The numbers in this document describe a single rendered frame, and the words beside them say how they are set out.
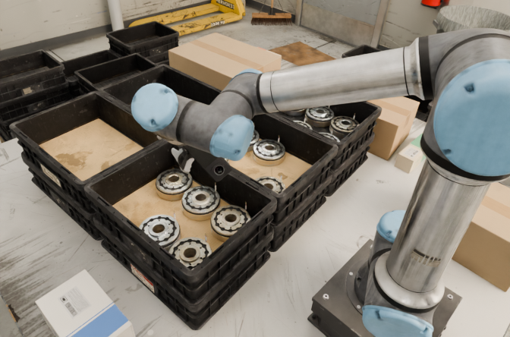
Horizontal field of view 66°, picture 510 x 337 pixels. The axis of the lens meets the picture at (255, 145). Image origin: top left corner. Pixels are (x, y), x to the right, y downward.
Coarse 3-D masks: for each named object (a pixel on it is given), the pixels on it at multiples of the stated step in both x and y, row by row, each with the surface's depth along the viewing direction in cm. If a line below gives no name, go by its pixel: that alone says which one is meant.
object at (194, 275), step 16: (160, 144) 113; (240, 176) 104; (256, 192) 100; (112, 208) 93; (272, 208) 96; (128, 224) 89; (256, 224) 92; (144, 240) 86; (240, 240) 89; (160, 256) 84; (208, 256) 83; (224, 256) 86; (176, 272) 82; (192, 272) 80
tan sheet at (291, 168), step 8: (248, 152) 128; (240, 160) 125; (248, 160) 125; (288, 160) 126; (296, 160) 126; (240, 168) 122; (248, 168) 122; (256, 168) 122; (264, 168) 122; (272, 168) 122; (280, 168) 122; (288, 168) 123; (296, 168) 123; (304, 168) 123; (256, 176) 119; (272, 176) 119; (280, 176) 119; (288, 176) 120; (296, 176) 120; (288, 184) 117
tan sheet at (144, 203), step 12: (144, 192) 111; (156, 192) 112; (120, 204) 107; (132, 204) 108; (144, 204) 108; (156, 204) 108; (168, 204) 108; (180, 204) 108; (228, 204) 109; (132, 216) 104; (144, 216) 104; (180, 216) 105; (180, 228) 101; (192, 228) 102; (204, 228) 102; (204, 240) 99; (216, 240) 99
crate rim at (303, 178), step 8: (280, 120) 127; (296, 128) 123; (312, 136) 120; (328, 144) 117; (328, 152) 114; (336, 152) 116; (320, 160) 111; (328, 160) 113; (232, 168) 106; (312, 168) 107; (320, 168) 111; (248, 176) 104; (304, 176) 105; (312, 176) 108; (256, 184) 101; (296, 184) 102; (272, 192) 99; (288, 192) 100; (280, 200) 99
